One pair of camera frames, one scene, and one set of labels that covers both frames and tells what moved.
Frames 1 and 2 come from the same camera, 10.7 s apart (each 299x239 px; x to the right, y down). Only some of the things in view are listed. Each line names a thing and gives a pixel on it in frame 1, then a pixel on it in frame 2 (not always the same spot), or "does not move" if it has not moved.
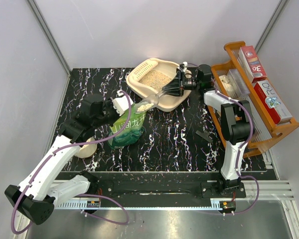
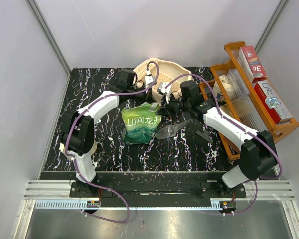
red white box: (273, 102) does not move
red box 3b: (251, 63) does not move
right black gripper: (176, 87) to (166, 109)
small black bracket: (205, 134) does not move
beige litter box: (149, 77) does not move
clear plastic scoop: (148, 102) to (169, 131)
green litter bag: (133, 131) to (141, 122)
